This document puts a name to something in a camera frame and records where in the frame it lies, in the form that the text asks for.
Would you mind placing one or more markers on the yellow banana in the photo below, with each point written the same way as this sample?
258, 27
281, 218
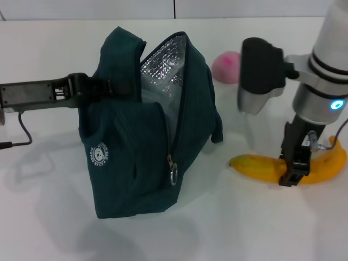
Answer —
258, 168

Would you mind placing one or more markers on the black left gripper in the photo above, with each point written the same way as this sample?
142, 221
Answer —
27, 93

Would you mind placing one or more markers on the pink peach toy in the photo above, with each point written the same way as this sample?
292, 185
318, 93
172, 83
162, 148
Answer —
225, 66

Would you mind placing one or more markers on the dark teal insulated lunch bag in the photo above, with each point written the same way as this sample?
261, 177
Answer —
130, 152

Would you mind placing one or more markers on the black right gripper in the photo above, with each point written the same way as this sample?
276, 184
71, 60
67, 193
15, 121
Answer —
299, 138

